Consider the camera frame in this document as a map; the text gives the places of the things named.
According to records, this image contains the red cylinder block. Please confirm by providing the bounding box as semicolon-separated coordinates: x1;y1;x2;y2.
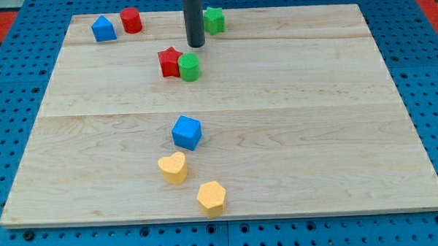
120;7;142;34

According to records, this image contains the green star block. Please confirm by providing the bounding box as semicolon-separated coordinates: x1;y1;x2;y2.
203;7;226;35

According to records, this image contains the light wooden board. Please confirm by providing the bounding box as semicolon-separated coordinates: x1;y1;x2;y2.
0;4;438;229

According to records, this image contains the yellow hexagon block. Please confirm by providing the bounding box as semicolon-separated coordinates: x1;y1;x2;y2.
196;181;226;218

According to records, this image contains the blue triangular prism block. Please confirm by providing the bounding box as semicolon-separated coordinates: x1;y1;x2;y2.
91;15;117;42

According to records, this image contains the red star block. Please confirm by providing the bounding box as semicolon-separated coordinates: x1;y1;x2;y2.
158;47;183;77

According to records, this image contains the green cylinder block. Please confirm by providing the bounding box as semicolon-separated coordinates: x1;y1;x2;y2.
177;53;201;82

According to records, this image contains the yellow heart block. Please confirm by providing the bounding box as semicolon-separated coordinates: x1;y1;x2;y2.
158;151;188;185

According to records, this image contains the blue cube block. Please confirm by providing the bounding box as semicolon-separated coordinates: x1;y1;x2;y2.
171;115;202;151

